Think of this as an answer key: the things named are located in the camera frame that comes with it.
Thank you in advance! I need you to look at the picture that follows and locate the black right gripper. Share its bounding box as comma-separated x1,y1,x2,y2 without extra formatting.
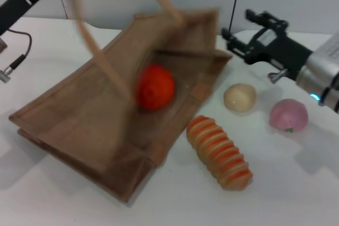
221,8,314,83

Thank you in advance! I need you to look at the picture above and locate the orange fruit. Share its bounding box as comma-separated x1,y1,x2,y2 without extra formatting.
135,64,176,111

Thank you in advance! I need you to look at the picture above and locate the brown jute handbag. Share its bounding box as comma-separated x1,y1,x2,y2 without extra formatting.
7,0,234,203

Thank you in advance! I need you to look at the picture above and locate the thin dark vertical pole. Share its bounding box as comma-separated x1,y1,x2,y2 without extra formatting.
228,0,244,35

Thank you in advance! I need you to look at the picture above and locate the beige round bun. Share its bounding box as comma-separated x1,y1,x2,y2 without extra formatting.
223,83,257,115

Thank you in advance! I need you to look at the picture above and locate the pink peach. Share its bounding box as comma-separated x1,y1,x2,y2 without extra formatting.
269,98,309,133

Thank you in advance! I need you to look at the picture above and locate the orange striped bread roll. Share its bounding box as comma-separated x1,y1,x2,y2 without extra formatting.
186,115,254,191

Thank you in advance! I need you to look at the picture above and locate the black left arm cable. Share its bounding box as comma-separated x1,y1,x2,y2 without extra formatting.
0,28,33,84

